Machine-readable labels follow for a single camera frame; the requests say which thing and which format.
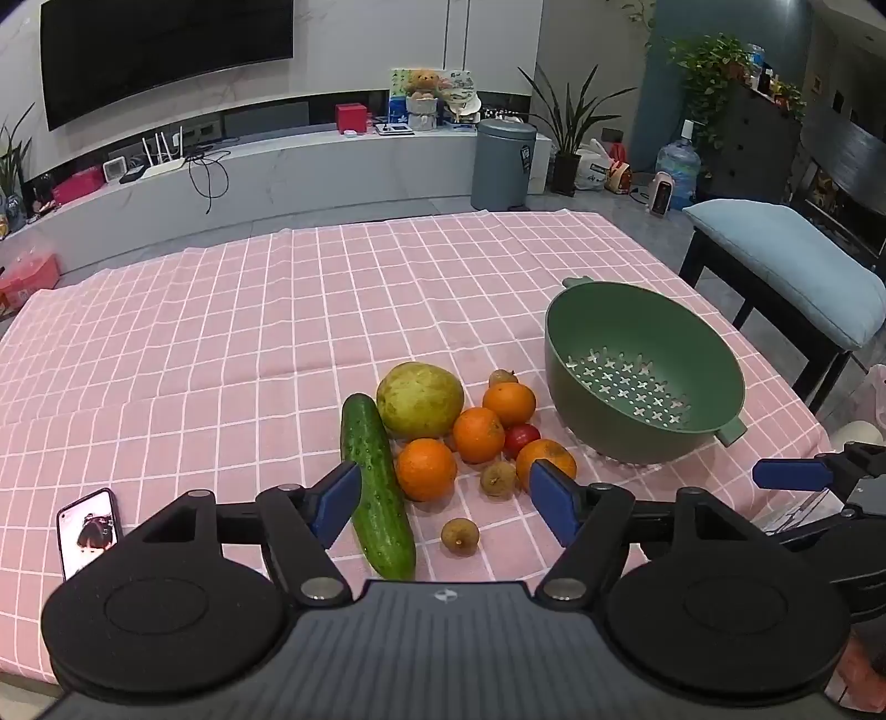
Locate group of bottles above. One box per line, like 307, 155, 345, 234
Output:
744, 45, 807, 112

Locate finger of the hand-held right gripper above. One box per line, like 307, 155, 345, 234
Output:
753, 443, 886, 498
765, 508, 886, 555

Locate pink checked tablecloth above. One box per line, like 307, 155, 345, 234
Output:
0, 209, 832, 700

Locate white television console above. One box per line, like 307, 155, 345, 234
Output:
0, 128, 555, 278

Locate pink box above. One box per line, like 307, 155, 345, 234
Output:
51, 169, 105, 205

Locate smartphone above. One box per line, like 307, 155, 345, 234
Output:
56, 488, 124, 583

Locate black cables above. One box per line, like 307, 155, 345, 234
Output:
186, 147, 233, 215

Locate white round object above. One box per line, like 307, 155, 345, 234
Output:
831, 421, 884, 451

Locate grey trash bin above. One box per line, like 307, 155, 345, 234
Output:
471, 117, 539, 210

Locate dark cabinet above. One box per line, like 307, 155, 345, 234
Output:
713, 86, 807, 205

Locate small red fruit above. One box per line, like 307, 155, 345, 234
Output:
503, 423, 542, 460

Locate white router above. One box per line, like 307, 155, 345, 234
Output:
142, 126, 188, 179

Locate red storage box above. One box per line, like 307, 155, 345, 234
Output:
0, 253, 60, 312

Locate green picture box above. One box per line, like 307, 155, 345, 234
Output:
389, 68, 478, 98

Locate green colander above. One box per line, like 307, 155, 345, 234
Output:
544, 276, 749, 464

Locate small white heater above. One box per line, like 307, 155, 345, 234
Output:
647, 172, 678, 217

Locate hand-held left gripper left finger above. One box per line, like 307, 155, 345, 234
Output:
121, 462, 363, 609

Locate yellow-green guava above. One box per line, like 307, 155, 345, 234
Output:
375, 362, 465, 439

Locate ivy plant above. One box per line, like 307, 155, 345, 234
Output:
668, 34, 752, 150

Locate orange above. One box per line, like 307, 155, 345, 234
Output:
482, 381, 537, 428
452, 407, 506, 465
516, 439, 578, 494
395, 438, 458, 503

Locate blue water jug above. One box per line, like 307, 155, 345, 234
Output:
655, 138, 702, 210

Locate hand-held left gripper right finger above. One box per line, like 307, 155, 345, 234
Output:
529, 460, 769, 602

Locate light blue cushion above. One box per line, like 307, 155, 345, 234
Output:
682, 199, 886, 349

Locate green cucumber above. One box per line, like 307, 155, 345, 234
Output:
339, 393, 417, 581

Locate pink plastic bag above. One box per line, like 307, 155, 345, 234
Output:
848, 366, 886, 425

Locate black bench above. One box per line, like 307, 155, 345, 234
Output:
678, 228, 856, 416

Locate white plastic bag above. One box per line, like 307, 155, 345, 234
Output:
574, 138, 617, 191

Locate potted grass plant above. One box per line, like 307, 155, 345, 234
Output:
0, 104, 35, 233

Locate black television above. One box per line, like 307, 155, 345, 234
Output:
40, 0, 295, 131

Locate potted long-leaf plant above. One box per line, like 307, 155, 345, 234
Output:
518, 64, 638, 197

